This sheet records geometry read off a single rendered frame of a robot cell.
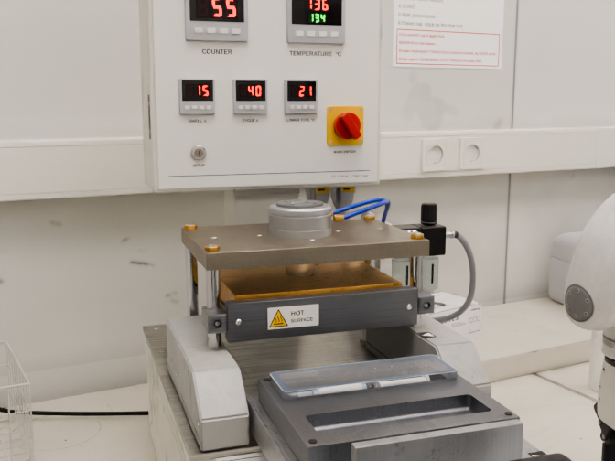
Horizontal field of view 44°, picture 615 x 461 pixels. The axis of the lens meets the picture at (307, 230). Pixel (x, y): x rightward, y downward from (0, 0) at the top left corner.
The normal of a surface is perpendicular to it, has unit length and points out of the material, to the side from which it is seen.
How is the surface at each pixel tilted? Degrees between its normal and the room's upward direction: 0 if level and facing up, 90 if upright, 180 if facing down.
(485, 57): 90
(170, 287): 90
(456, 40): 90
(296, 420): 0
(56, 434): 0
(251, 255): 90
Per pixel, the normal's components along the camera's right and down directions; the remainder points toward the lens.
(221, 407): 0.20, -0.64
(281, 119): 0.30, 0.16
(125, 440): 0.00, -0.99
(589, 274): -0.84, 0.06
